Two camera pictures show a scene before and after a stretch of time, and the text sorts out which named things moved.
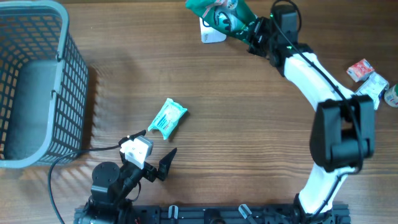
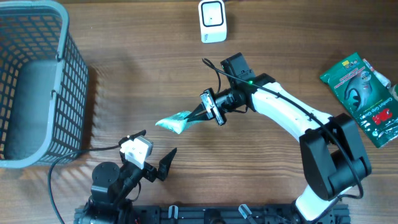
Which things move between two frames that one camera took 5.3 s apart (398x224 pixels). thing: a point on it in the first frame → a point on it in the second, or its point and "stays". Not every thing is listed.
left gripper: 151,173 stays
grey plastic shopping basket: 43,83 stays
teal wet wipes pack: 168,117 → 177,122
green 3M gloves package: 236,17 → 370,95
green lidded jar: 391,96 stays
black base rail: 207,214 stays
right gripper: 260,22 → 208,102
